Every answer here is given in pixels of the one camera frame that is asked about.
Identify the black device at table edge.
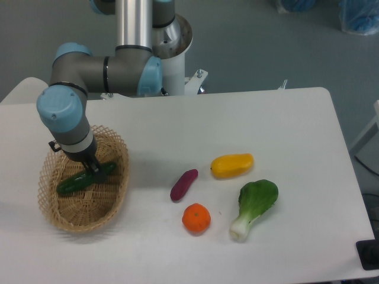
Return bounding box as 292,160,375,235
356,240,378,270

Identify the blue plastic bag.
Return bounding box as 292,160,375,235
339,0,378,36

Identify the purple sweet potato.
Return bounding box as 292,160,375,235
170,169,198,202

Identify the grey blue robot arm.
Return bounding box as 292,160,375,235
37,1,175,183

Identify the yellow bell pepper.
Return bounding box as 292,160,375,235
210,153,254,179

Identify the woven wicker basket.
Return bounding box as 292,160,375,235
38,125,129,233

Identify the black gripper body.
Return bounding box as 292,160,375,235
49,135,98,166

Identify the dark green cucumber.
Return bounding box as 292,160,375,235
56,162,117,195

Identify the white chair back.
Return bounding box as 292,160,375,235
1,77,48,105

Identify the white side furniture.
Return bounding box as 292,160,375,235
349,99,379,160

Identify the orange tangerine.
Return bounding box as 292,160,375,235
182,203,211,234

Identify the green bok choy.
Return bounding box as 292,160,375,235
229,179,278,242

